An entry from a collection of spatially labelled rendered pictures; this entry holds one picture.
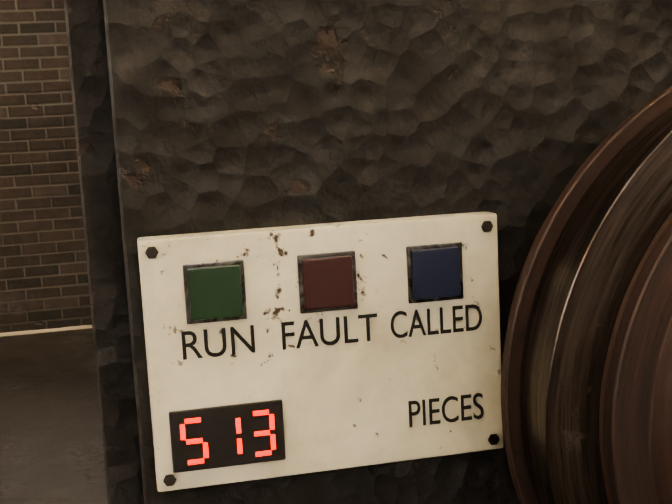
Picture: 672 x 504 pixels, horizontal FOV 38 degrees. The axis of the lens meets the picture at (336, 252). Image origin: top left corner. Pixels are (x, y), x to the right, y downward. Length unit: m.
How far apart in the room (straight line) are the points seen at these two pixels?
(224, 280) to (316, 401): 0.11
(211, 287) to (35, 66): 6.02
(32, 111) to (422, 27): 6.00
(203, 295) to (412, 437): 0.19
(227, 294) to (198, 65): 0.16
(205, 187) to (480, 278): 0.21
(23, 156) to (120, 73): 5.98
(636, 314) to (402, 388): 0.20
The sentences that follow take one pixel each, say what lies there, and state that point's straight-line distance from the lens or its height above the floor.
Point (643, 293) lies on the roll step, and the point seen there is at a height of 1.20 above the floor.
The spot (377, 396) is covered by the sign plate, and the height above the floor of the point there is 1.11.
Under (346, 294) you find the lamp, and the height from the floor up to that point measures 1.19.
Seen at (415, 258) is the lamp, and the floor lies 1.21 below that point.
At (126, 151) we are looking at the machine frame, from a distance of 0.69.
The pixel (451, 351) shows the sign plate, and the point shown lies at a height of 1.14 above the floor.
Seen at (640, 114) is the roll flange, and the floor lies 1.31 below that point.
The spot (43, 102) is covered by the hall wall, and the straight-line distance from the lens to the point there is 6.66.
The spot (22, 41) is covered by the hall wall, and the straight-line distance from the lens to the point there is 6.69.
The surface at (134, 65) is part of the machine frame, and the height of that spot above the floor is 1.36.
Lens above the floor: 1.32
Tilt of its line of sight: 8 degrees down
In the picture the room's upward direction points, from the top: 3 degrees counter-clockwise
